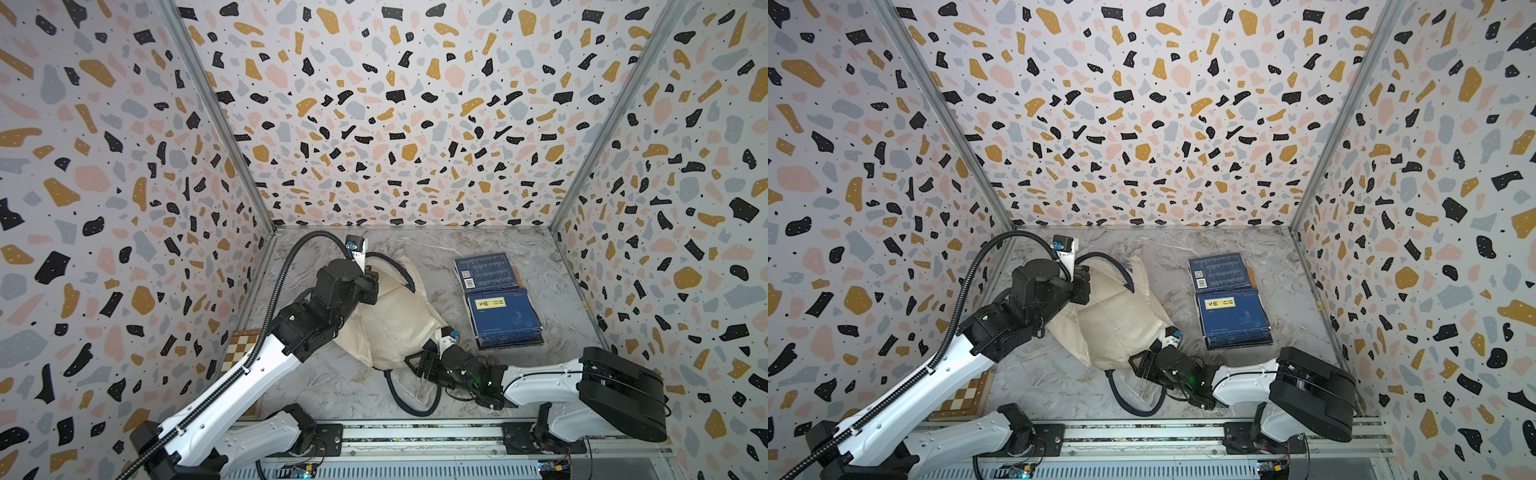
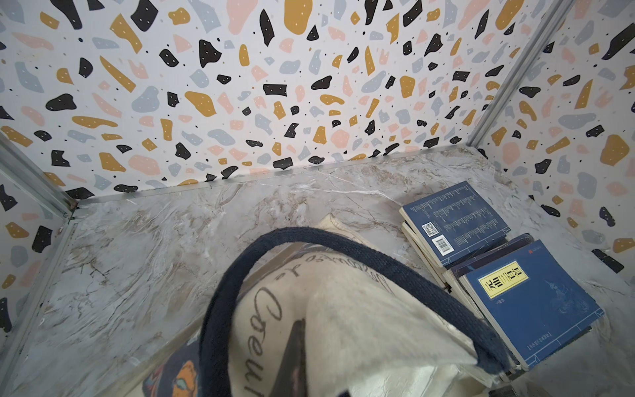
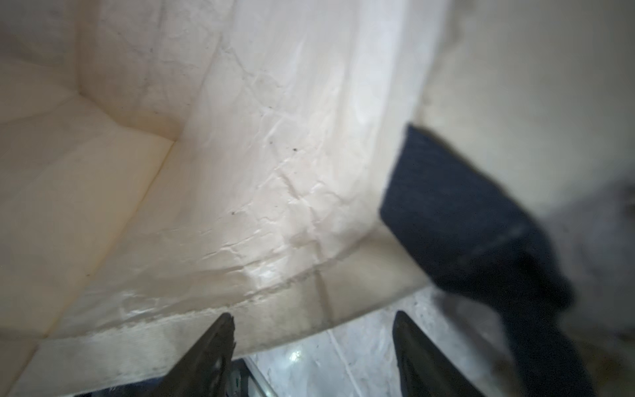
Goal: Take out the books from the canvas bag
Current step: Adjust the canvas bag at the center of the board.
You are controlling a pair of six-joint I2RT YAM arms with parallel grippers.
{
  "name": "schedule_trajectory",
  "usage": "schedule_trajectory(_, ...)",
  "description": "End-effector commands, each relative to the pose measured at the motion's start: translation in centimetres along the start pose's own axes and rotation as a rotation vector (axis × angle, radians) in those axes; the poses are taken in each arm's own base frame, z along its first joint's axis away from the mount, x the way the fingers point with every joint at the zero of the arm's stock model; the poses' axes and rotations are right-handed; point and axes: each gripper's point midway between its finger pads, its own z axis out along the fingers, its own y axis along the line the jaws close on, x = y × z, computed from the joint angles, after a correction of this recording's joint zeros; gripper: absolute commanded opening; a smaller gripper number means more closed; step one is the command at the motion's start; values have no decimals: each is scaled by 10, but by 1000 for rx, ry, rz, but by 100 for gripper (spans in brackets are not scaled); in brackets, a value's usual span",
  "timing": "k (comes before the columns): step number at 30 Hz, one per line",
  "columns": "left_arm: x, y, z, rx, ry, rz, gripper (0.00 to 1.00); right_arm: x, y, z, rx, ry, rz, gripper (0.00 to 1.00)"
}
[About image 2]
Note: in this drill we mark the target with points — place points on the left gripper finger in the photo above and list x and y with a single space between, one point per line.
291 379

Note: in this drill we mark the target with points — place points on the cream canvas tote bag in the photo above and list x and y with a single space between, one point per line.
374 327

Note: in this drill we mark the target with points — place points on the navy book with barcode back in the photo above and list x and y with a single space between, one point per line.
453 224

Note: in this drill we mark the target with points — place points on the dark blue Little Prince book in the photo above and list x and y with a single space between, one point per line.
483 258

